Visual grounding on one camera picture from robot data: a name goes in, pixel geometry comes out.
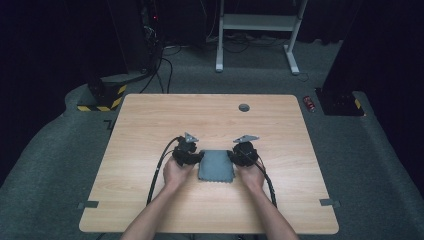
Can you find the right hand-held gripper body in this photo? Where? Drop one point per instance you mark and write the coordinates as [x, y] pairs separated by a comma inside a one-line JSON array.
[[246, 154]]

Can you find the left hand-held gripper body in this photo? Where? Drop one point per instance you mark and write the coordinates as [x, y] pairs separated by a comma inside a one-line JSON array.
[[184, 153]]

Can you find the grey cloth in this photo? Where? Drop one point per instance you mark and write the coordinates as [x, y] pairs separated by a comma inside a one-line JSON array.
[[216, 166]]

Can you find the person's right hand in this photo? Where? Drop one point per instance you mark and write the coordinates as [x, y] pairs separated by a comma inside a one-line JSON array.
[[251, 176]]

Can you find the person's left hand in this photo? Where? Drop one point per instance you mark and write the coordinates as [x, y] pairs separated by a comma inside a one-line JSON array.
[[175, 175]]

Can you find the grey table grommet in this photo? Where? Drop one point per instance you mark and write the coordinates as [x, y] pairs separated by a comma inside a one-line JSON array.
[[244, 107]]

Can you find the red can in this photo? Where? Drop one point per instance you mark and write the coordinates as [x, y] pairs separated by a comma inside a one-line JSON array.
[[309, 103]]

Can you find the grey tape strip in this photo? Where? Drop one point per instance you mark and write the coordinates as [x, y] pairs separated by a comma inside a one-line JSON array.
[[330, 202], [88, 204]]

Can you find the black yellow striped stand base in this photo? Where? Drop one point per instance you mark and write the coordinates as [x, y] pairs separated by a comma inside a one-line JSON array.
[[103, 98]]

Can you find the black computer tower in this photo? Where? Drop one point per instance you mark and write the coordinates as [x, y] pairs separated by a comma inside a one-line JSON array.
[[133, 33]]

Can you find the white metal stand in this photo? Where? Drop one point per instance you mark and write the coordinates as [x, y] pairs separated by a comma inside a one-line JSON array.
[[258, 22]]

